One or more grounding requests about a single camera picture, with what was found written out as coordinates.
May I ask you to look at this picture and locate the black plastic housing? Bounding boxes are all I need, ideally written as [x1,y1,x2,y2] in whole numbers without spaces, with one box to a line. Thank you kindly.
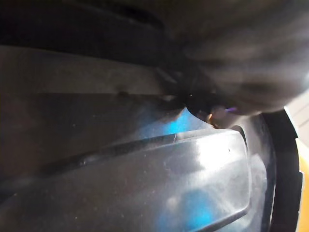
[0,44,304,232]

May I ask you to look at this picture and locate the yellow shelf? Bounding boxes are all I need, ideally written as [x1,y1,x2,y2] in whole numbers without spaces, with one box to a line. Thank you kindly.
[297,139,309,232]

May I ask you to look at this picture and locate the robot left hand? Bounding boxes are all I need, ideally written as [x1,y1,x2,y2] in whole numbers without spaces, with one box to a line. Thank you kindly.
[0,0,309,128]

